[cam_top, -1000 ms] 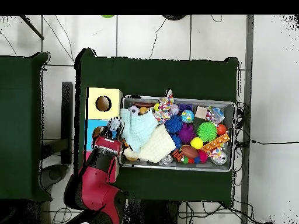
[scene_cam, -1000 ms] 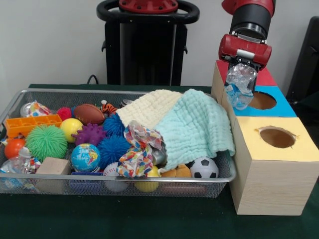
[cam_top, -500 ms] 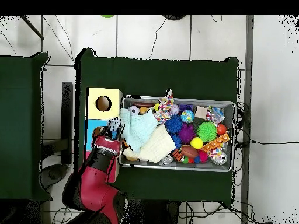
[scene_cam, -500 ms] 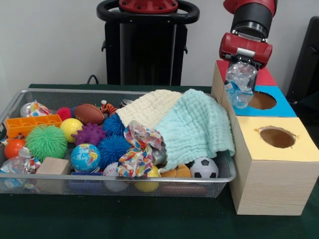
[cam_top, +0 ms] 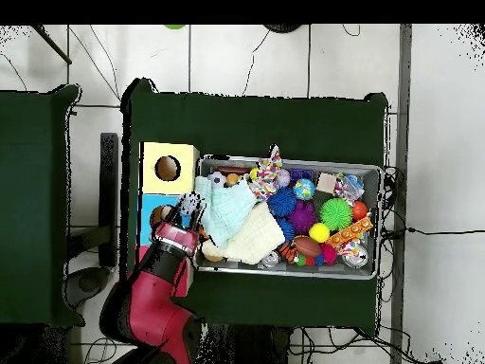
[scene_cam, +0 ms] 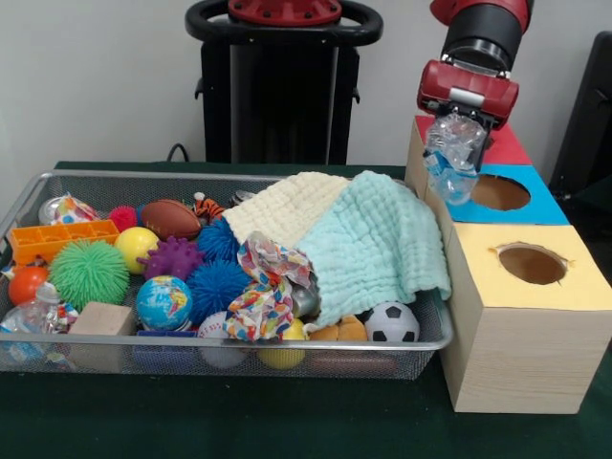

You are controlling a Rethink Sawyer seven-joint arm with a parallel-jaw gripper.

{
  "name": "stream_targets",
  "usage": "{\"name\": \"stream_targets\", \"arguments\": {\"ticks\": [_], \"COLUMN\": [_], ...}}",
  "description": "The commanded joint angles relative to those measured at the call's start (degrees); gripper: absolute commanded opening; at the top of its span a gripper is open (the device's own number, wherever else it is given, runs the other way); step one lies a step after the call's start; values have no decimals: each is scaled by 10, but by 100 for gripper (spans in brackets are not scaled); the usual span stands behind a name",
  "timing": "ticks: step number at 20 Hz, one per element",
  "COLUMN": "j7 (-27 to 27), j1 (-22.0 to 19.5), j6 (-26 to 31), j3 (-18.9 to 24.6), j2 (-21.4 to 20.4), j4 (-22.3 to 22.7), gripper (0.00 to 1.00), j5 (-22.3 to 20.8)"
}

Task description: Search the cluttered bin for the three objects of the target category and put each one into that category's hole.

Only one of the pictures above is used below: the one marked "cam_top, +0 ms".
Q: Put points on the mint green cloth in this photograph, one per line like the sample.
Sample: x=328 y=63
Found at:
x=227 y=212

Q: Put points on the cream white cloth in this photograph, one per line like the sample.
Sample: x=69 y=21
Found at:
x=257 y=235

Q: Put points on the colourful dotted cloth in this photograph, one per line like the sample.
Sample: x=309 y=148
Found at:
x=267 y=178

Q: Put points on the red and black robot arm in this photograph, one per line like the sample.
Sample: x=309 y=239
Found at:
x=151 y=303

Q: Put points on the wooden box with three holes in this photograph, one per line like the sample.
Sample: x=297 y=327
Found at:
x=182 y=178

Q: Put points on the shallow mesh bin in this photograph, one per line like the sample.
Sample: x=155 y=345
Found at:
x=363 y=174

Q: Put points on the black upright panel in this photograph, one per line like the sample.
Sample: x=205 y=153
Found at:
x=108 y=189

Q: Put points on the blue spiky ball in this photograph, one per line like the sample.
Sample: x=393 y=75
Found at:
x=282 y=201

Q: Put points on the grey round stand foot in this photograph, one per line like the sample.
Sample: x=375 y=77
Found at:
x=89 y=282

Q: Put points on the purple spiky toy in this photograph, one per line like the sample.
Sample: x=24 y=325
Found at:
x=302 y=218

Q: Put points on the dark green table cloth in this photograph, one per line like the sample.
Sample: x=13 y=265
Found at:
x=30 y=208
x=246 y=125

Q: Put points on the globe print ball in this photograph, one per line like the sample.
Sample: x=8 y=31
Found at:
x=304 y=189

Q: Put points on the brown toy football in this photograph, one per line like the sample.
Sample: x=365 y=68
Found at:
x=307 y=247

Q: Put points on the yellow ball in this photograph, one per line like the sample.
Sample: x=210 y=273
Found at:
x=319 y=232

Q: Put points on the green spiky ball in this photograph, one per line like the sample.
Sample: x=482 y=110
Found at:
x=336 y=214

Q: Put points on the orange plastic tray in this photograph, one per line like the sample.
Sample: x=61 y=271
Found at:
x=350 y=231

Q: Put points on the small green object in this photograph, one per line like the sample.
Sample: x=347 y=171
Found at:
x=175 y=26

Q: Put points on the black round object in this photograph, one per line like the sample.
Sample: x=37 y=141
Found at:
x=282 y=28

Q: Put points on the black slanted rod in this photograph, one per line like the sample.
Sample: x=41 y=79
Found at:
x=53 y=44

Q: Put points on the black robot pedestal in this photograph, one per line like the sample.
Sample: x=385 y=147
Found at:
x=246 y=347

